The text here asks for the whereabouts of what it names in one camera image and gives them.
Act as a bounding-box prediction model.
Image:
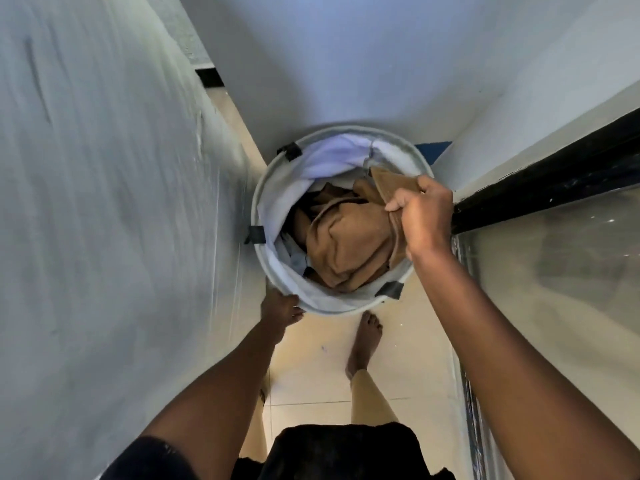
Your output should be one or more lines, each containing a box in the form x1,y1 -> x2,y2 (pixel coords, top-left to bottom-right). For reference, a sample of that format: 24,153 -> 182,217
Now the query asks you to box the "dark blue flat piece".
413,141 -> 453,161

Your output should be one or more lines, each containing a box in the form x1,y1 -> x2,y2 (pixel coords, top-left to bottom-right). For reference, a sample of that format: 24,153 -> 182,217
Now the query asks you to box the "person's right foot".
345,309 -> 385,381

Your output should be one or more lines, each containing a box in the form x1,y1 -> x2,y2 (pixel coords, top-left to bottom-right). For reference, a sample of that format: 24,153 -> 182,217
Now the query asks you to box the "person's right forearm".
409,244 -> 640,480

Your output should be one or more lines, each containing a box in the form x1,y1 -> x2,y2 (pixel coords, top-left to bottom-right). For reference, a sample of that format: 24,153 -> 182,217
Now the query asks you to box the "round white laundry basket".
243,124 -> 435,317

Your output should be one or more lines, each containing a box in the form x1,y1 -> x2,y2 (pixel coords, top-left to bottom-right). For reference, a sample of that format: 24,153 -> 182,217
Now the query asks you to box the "person's left hand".
259,288 -> 306,345

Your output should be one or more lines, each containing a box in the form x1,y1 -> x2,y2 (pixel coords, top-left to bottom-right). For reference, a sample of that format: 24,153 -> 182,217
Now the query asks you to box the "person's right hand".
383,174 -> 456,263

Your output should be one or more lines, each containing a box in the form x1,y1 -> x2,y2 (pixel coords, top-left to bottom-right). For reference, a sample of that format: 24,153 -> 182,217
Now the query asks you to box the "brown garment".
292,166 -> 423,291

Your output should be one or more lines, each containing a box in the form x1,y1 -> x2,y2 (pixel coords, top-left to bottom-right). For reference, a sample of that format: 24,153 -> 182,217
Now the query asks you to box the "light blue and white garment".
279,232 -> 316,281

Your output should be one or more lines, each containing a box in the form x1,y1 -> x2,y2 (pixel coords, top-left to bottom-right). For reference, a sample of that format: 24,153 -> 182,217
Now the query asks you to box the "person's left forearm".
139,324 -> 281,465

